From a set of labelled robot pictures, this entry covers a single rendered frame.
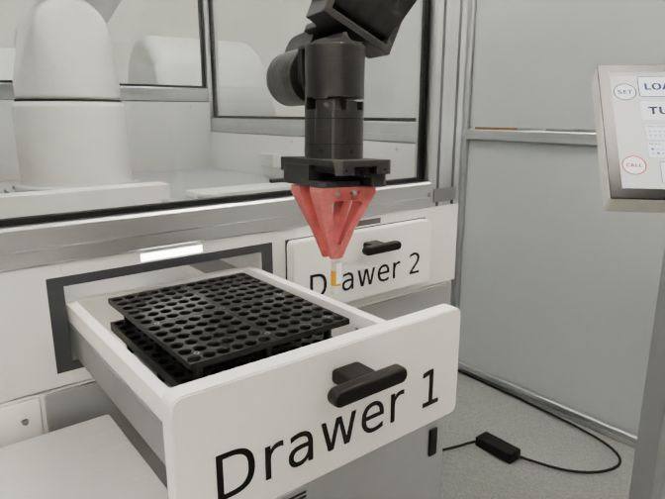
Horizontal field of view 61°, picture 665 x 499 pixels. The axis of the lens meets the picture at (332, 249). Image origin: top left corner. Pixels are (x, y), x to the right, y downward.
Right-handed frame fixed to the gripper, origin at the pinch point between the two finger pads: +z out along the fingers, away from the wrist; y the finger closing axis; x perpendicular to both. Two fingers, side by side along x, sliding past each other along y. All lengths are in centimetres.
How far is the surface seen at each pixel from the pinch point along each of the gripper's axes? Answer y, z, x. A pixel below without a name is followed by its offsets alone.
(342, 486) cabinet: -25, 49, 21
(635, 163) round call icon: -6, -7, 71
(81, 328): -17.2, 9.4, -20.7
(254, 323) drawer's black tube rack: -3.5, 7.5, -7.1
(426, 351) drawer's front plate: 10.8, 8.0, 2.9
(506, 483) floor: -49, 93, 102
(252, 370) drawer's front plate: 11.3, 5.3, -15.0
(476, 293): -104, 53, 150
